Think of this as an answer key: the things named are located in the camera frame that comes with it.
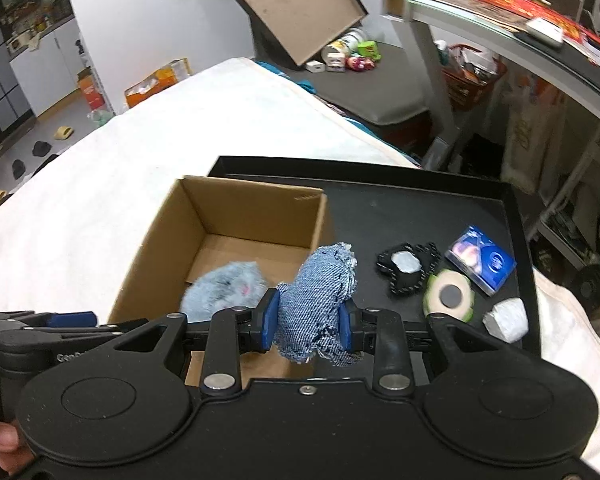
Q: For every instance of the green and white tape roll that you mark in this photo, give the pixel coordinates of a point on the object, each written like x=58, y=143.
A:
x=450, y=296

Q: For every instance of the white lump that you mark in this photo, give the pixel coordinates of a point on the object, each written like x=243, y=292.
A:
x=505, y=320

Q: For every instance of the blue denim soft toy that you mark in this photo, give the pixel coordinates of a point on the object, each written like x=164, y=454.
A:
x=310, y=295

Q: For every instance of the red basket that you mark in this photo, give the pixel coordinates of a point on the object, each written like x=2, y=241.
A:
x=472, y=92

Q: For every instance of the white canister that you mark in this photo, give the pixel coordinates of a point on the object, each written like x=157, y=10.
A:
x=345, y=42

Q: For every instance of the yellow slipper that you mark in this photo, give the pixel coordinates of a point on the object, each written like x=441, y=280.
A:
x=2, y=195
x=63, y=133

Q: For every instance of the black panelled door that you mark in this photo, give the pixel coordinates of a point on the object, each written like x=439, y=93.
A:
x=0, y=85

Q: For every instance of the white metal rack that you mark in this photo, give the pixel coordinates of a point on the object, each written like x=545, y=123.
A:
x=570, y=185

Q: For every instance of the green toy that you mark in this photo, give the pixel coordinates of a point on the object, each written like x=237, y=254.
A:
x=369, y=49

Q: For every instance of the black weight plate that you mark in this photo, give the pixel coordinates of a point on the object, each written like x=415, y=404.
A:
x=591, y=284

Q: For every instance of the black felt toy white patch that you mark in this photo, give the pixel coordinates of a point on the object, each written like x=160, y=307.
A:
x=407, y=262

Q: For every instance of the small orange box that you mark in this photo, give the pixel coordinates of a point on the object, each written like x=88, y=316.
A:
x=91, y=92

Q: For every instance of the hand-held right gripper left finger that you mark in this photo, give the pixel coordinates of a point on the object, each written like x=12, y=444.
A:
x=271, y=317

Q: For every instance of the brown cardboard box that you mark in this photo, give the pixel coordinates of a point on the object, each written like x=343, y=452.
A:
x=260, y=215

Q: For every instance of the orange carton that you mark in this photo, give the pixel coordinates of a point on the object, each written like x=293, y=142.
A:
x=165, y=77

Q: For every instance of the shelf with jars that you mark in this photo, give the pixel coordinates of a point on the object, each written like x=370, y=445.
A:
x=30, y=10

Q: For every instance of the green plastic bag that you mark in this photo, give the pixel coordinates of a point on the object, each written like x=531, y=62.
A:
x=101, y=117

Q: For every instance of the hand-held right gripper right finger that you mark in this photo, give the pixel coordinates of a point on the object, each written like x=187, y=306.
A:
x=344, y=325

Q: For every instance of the red printed paper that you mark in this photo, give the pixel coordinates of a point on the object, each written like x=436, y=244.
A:
x=510, y=5

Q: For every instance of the small white box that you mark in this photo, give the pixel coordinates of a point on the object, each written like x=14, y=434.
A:
x=315, y=66

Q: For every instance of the person's left hand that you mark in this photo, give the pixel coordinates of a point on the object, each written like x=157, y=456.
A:
x=0, y=440

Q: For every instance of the black tray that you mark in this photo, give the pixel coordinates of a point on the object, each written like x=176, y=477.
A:
x=380, y=210

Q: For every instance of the red white toy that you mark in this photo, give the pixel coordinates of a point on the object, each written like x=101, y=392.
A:
x=360, y=63

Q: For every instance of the white cabinet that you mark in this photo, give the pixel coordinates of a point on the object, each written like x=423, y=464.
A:
x=55, y=70

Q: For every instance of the brown board black frame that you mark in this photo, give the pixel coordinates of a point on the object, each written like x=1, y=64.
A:
x=290, y=5

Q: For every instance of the glass top desk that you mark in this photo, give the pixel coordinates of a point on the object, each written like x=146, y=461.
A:
x=432, y=85

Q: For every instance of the brown desk mat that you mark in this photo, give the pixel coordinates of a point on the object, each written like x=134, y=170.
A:
x=460, y=5

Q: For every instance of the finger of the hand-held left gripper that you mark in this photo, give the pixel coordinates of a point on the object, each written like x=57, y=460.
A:
x=72, y=320

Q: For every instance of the black slipper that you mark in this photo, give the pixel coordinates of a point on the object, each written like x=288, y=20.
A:
x=41, y=149
x=18, y=168

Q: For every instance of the blue tissue packet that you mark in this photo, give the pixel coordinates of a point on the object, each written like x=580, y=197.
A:
x=490, y=260

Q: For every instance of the fluffy blue-grey plush toy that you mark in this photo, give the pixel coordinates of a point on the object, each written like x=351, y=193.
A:
x=225, y=285

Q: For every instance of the white tote bag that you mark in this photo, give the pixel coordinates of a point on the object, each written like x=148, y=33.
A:
x=527, y=145

